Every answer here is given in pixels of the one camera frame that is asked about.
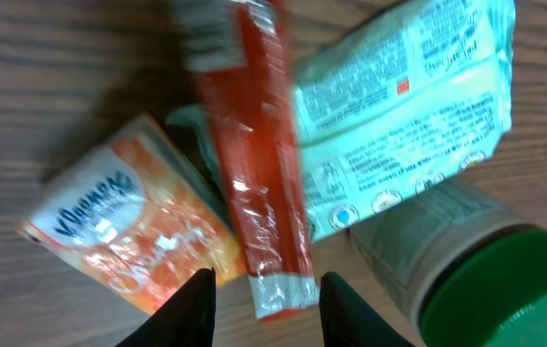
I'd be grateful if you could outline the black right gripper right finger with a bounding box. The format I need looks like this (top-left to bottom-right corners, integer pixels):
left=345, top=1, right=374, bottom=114
left=319, top=272, right=413, bottom=347

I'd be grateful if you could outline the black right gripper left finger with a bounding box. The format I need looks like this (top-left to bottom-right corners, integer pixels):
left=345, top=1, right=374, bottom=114
left=117, top=268, right=216, bottom=347

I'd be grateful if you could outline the orange Kleenex tissue pack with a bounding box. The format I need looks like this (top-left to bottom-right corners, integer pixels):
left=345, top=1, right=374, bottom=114
left=15, top=115, right=246, bottom=314

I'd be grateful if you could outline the green lidded jar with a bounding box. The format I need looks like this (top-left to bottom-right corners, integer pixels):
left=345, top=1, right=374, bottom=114
left=350, top=178, right=547, bottom=346

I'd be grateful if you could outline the teal wet wipes pack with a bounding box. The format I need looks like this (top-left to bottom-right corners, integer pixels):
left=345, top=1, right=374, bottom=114
left=169, top=0, right=516, bottom=241

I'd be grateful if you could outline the red stick sachet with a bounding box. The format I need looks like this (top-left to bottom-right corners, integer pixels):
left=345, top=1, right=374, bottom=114
left=170, top=0, right=319, bottom=321

